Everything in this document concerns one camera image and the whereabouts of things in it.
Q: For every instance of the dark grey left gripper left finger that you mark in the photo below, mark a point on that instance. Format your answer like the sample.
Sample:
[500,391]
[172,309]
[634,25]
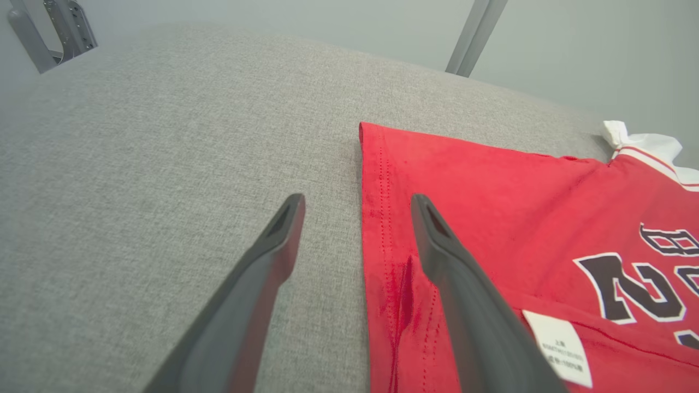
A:
[235,327]

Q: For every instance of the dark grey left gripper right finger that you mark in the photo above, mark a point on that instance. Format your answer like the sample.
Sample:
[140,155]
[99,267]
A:
[480,327]

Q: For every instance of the red jersey with white sleeves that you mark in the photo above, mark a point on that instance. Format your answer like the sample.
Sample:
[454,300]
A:
[491,191]

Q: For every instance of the grey metal partition post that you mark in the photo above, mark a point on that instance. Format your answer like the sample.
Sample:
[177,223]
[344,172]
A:
[475,33]

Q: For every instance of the grey metal wheeled frame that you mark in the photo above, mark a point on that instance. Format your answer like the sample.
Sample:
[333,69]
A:
[33,46]

